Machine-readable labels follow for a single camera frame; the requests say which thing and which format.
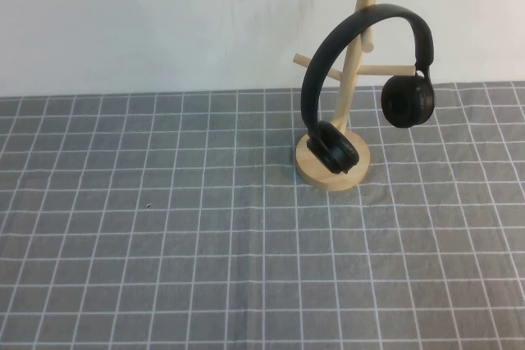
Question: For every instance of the black over-ear headphones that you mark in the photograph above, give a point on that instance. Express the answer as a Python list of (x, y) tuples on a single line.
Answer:
[(406, 104)]

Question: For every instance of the wooden peg headphone stand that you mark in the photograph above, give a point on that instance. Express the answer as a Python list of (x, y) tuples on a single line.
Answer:
[(328, 183)]

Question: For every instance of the grey white-checked tablecloth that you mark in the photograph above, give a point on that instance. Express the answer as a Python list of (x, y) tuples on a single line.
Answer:
[(164, 264)]

